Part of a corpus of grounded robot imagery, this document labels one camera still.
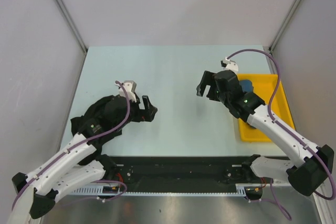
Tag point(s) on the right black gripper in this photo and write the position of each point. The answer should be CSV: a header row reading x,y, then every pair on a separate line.
x,y
207,80

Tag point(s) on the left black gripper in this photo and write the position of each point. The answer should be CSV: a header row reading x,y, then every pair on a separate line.
x,y
147,114

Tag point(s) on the black printed t-shirt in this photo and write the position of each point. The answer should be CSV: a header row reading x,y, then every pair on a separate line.
x,y
92,123

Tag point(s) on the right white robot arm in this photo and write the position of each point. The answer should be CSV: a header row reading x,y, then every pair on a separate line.
x,y
309,164

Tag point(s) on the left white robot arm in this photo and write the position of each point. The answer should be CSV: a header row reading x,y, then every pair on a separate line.
x,y
39,190

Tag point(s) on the rolled blue t-shirt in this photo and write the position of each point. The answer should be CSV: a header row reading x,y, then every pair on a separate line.
x,y
246,85

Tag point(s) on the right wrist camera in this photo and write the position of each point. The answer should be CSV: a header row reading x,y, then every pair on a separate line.
x,y
228,64

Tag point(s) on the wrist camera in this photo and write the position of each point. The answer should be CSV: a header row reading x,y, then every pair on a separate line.
x,y
228,64
127,89

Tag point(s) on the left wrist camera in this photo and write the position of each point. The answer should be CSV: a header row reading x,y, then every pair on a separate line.
x,y
127,89

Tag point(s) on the grey cable duct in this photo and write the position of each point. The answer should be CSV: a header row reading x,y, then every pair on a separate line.
x,y
108,192

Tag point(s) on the right aluminium frame post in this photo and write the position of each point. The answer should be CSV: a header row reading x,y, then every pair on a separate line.
x,y
288,17

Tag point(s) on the aluminium frame post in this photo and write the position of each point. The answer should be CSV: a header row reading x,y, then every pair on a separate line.
x,y
288,17
71,25

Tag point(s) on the left aluminium frame post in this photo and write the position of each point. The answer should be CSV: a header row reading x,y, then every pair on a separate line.
x,y
71,25

